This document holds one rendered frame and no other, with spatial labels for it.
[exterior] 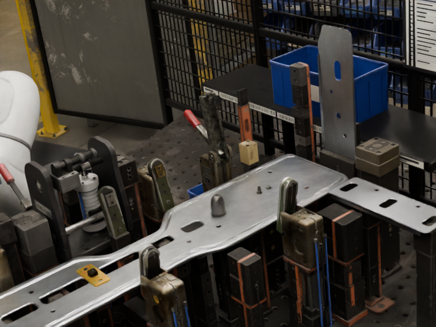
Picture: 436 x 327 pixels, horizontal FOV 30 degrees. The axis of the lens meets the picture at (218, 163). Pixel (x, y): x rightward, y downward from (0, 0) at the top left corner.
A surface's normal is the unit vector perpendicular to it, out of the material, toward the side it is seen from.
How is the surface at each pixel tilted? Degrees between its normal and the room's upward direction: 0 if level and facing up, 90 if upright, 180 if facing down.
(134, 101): 96
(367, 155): 89
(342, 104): 90
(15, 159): 76
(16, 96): 52
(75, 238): 0
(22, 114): 64
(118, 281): 0
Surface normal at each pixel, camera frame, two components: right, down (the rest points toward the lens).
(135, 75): -0.46, 0.49
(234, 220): -0.11, -0.89
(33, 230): 0.62, 0.28
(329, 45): -0.77, 0.36
